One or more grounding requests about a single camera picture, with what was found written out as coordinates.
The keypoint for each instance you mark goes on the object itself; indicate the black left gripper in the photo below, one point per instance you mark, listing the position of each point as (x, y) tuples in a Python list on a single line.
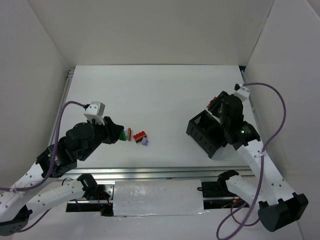
[(110, 131)]

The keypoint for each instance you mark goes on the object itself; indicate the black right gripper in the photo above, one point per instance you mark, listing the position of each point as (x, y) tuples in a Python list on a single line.
[(217, 107)]

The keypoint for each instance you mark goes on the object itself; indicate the red curved lego with green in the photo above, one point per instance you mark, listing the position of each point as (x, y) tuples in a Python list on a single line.
[(122, 136)]

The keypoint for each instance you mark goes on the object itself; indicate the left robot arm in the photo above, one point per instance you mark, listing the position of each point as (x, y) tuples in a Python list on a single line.
[(25, 201)]

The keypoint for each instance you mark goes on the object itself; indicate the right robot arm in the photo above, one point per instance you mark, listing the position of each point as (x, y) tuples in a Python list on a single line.
[(277, 204)]

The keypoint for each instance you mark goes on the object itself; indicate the brown flat lego plate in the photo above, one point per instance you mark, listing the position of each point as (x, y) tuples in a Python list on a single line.
[(129, 133)]

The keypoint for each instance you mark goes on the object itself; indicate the red brown lego brick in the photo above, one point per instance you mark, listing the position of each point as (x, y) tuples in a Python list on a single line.
[(139, 136)]

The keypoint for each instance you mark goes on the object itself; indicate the black compartment container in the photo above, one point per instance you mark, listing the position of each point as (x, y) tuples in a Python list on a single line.
[(207, 133)]

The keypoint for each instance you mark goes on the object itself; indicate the lavender lego brick front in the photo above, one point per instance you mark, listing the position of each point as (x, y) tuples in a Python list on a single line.
[(144, 141)]

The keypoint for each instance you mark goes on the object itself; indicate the white taped cover sheet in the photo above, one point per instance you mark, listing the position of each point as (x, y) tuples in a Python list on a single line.
[(157, 198)]

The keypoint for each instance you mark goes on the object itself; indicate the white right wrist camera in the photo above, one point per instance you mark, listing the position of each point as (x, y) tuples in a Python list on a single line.
[(241, 92)]

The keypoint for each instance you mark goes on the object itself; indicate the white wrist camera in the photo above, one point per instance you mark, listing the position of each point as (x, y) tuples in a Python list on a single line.
[(241, 92), (94, 113)]

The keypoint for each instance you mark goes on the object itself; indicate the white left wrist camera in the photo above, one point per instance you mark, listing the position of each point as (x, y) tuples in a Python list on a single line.
[(94, 113)]

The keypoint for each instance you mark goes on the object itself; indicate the aluminium front rail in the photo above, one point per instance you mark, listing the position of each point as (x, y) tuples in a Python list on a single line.
[(206, 173)]

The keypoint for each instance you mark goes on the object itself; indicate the aluminium right rail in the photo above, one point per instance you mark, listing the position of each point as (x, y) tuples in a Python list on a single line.
[(243, 75)]

